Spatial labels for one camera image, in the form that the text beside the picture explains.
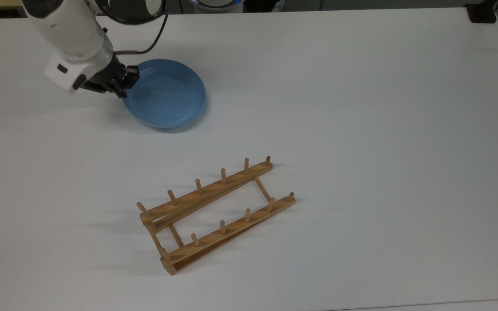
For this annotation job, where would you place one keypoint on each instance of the black table clamp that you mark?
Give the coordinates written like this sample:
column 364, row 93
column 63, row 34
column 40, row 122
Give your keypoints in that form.
column 481, row 13

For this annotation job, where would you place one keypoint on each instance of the wooden peg plate rack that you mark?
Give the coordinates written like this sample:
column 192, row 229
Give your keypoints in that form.
column 214, row 216

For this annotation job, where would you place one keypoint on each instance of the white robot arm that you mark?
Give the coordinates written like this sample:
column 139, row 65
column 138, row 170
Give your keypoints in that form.
column 69, row 28

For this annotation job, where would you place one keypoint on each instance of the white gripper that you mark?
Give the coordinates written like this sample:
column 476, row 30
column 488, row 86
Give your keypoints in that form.
column 74, row 69

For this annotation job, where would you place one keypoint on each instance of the white side table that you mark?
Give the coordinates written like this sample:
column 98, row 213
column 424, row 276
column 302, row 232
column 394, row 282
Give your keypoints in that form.
column 448, row 306

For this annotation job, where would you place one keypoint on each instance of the blue round plate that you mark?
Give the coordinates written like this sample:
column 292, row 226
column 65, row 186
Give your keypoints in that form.
column 167, row 93

